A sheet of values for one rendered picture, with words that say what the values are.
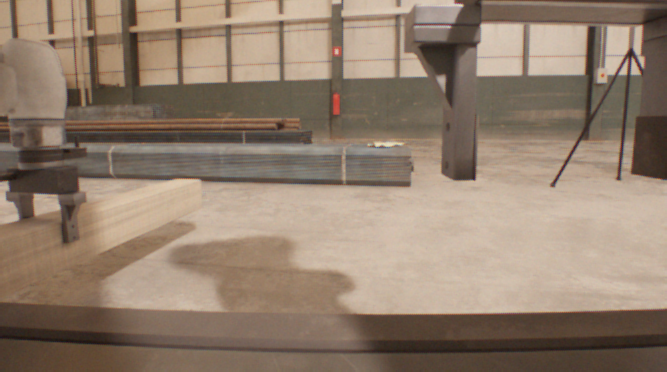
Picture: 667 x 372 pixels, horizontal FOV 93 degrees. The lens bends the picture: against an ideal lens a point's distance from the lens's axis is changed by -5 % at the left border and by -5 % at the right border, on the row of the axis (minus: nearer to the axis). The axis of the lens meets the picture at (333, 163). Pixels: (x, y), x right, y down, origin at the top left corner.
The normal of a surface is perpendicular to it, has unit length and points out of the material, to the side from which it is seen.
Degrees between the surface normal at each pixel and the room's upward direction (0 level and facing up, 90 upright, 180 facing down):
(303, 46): 90
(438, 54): 90
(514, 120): 90
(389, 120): 90
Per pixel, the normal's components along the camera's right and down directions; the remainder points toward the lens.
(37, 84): 0.76, 0.10
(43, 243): 0.99, 0.02
